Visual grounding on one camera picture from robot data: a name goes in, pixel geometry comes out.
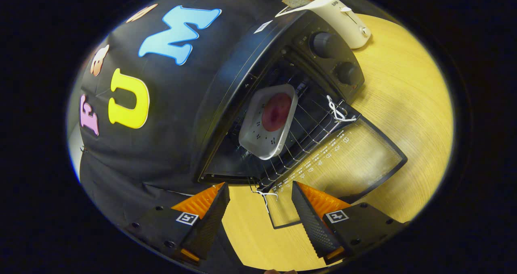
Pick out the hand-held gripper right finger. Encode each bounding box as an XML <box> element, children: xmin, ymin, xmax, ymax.
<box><xmin>292</xmin><ymin>180</ymin><xmax>408</xmax><ymax>266</ymax></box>

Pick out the white square plate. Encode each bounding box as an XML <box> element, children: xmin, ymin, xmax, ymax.
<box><xmin>238</xmin><ymin>84</ymin><xmax>298</xmax><ymax>161</ymax></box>

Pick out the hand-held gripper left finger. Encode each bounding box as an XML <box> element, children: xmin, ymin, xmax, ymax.
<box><xmin>125</xmin><ymin>182</ymin><xmax>231</xmax><ymax>264</ymax></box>

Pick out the pink round ham slice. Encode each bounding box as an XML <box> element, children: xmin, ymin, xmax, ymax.
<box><xmin>261</xmin><ymin>92</ymin><xmax>292</xmax><ymax>132</ymax></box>

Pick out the white pop-up toaster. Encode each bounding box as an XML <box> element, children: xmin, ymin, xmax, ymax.
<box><xmin>275</xmin><ymin>0</ymin><xmax>371</xmax><ymax>49</ymax></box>

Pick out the black toaster oven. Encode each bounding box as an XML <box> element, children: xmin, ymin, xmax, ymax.
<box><xmin>197</xmin><ymin>10</ymin><xmax>408</xmax><ymax>229</ymax></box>

